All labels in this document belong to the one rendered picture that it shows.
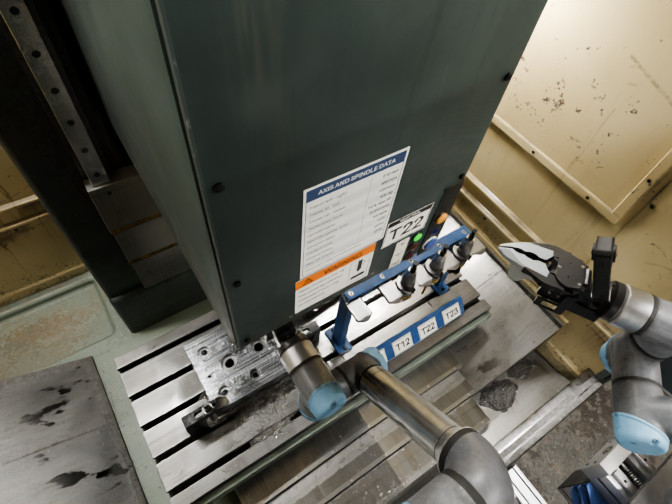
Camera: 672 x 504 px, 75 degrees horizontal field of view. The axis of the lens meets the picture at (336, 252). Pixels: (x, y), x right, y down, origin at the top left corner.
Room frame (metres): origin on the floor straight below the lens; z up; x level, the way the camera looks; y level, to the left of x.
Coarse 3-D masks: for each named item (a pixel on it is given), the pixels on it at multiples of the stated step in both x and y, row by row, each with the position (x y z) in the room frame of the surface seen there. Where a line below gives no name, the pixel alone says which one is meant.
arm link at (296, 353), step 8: (296, 344) 0.35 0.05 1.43; (304, 344) 0.36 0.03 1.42; (312, 344) 0.37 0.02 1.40; (288, 352) 0.34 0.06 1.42; (296, 352) 0.34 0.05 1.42; (304, 352) 0.34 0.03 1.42; (312, 352) 0.35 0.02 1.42; (288, 360) 0.32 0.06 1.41; (296, 360) 0.32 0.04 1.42; (288, 368) 0.31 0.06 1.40
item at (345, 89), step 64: (64, 0) 0.68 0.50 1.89; (128, 0) 0.31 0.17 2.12; (192, 0) 0.28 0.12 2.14; (256, 0) 0.31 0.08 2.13; (320, 0) 0.35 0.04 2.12; (384, 0) 0.39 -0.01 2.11; (448, 0) 0.44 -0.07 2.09; (512, 0) 0.51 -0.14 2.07; (128, 64) 0.37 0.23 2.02; (192, 64) 0.28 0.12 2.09; (256, 64) 0.31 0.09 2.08; (320, 64) 0.35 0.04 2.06; (384, 64) 0.40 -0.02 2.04; (448, 64) 0.46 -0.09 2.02; (512, 64) 0.54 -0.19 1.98; (128, 128) 0.52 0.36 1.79; (192, 128) 0.27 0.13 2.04; (256, 128) 0.31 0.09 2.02; (320, 128) 0.35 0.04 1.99; (384, 128) 0.41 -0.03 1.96; (448, 128) 0.49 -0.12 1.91; (192, 192) 0.28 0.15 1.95; (256, 192) 0.31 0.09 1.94; (192, 256) 0.36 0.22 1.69; (256, 256) 0.30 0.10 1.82; (384, 256) 0.46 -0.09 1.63; (256, 320) 0.29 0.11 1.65
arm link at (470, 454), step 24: (360, 360) 0.38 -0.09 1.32; (384, 360) 0.39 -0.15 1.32; (360, 384) 0.32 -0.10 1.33; (384, 384) 0.31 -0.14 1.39; (384, 408) 0.27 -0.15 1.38; (408, 408) 0.26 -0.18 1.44; (432, 408) 0.26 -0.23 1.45; (408, 432) 0.22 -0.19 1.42; (432, 432) 0.21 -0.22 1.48; (456, 432) 0.21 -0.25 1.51; (432, 456) 0.17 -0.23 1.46; (456, 456) 0.16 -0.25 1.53; (480, 456) 0.16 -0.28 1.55; (480, 480) 0.13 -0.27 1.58; (504, 480) 0.13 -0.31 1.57
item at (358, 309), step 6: (354, 300) 0.59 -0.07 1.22; (360, 300) 0.60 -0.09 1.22; (348, 306) 0.57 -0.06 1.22; (354, 306) 0.57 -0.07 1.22; (360, 306) 0.58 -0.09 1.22; (366, 306) 0.58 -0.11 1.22; (354, 312) 0.56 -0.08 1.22; (360, 312) 0.56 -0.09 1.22; (366, 312) 0.56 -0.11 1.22; (354, 318) 0.54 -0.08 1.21; (360, 318) 0.54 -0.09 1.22; (366, 318) 0.54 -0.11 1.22
